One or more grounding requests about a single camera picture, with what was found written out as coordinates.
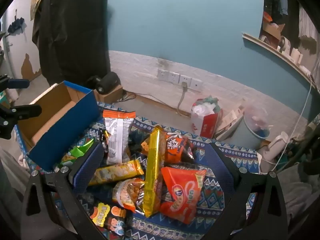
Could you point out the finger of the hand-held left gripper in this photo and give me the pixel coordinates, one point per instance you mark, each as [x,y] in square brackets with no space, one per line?
[25,111]
[18,83]

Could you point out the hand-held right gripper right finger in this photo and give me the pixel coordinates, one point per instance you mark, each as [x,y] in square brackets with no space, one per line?
[222,165]

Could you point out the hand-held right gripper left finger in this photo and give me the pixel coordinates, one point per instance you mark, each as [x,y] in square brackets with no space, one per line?
[87,166]

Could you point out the green snack bag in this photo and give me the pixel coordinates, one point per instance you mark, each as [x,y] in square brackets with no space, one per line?
[75,153]

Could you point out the white orange snack bag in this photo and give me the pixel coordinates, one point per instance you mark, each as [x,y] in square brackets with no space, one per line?
[117,140]

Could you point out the blue cardboard box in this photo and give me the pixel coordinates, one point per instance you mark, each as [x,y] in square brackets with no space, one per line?
[82,120]

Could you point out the long yellow snack packet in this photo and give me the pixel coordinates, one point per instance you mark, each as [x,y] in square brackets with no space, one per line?
[155,170]

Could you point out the yellow snack bar packet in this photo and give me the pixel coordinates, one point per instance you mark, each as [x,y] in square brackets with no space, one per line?
[117,172]

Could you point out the blue patterned cloth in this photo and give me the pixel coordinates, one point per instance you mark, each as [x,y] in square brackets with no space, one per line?
[212,195]

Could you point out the grey trash bin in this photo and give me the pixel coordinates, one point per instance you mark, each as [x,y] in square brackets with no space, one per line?
[250,135]

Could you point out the red white bag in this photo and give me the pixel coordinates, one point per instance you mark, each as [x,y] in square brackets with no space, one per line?
[205,125]

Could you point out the cardboard pieces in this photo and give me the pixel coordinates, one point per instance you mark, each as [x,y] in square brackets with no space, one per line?
[231,118]

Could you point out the orange striped snack pack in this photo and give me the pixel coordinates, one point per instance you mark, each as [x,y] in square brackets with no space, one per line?
[127,192]

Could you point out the orange black snack bag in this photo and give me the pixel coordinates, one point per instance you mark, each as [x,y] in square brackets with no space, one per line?
[175,147]

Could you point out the white appliance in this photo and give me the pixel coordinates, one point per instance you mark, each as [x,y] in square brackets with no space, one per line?
[272,150]

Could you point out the black cartoon snack packet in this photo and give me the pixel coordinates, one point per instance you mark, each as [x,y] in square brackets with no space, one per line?
[110,217]

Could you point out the dark blue cloth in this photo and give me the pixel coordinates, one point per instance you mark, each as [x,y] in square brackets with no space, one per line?
[16,25]

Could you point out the small brown cardboard box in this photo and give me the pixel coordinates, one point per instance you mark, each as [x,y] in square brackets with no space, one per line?
[110,96]

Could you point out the black hanging garment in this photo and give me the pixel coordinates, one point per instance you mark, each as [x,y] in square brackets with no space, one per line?
[72,30]

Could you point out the grey cloth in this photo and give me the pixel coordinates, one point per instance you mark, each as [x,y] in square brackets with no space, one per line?
[295,192]

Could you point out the black speaker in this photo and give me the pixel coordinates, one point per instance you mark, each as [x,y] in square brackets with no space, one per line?
[108,81]

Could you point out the white containers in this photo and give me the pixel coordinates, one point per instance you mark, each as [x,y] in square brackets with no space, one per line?
[297,55]

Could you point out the grey tape roll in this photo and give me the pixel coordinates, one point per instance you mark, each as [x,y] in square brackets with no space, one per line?
[285,44]

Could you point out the orange bowl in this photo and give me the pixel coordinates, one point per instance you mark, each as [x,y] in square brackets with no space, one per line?
[267,16]

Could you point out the grey curtain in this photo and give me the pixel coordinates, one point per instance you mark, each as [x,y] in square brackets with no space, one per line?
[308,27]

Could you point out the white wall socket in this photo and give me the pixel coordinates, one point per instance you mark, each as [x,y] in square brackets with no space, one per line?
[196,83]
[185,80]
[162,74]
[173,77]

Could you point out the wooden wall shelf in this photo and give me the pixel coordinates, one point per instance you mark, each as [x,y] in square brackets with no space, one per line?
[275,52]

